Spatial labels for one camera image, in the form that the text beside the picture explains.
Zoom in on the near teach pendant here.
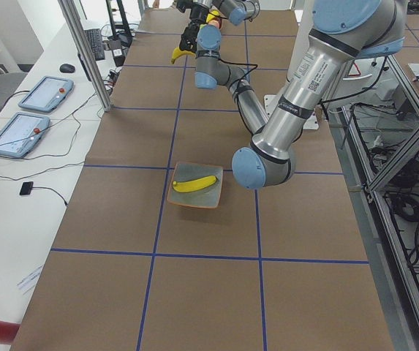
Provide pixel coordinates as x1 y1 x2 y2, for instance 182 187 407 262
0 112 50 159

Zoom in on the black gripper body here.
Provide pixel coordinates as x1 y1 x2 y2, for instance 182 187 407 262
178 22 198 53
189 3 206 24

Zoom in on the black computer mouse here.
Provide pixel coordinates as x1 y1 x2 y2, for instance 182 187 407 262
59 64 76 74

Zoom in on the grey square plate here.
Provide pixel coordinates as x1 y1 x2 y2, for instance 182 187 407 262
167 162 223 208

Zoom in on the yellow banana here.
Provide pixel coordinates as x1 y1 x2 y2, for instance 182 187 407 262
170 47 195 64
206 11 219 21
173 175 218 193

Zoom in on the red apple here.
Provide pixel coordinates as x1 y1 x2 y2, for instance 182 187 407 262
208 19 222 29

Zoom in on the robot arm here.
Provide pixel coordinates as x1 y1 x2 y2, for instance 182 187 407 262
176 1 407 189
189 0 260 26

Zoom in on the black keyboard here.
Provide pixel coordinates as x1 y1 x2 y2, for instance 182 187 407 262
84 29 105 61

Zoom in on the teach pendant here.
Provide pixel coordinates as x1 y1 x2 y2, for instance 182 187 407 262
18 76 74 113
0 112 50 159

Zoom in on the small black puck device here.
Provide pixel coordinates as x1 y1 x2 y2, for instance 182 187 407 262
19 181 34 196

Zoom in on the far teach pendant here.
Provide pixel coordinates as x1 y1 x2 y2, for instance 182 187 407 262
18 76 74 113

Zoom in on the aluminium frame post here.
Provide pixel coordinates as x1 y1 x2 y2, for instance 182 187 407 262
58 0 111 112

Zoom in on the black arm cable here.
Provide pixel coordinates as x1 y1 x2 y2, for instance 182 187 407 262
216 56 260 96

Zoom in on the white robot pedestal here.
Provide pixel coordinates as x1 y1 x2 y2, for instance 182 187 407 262
263 0 322 130

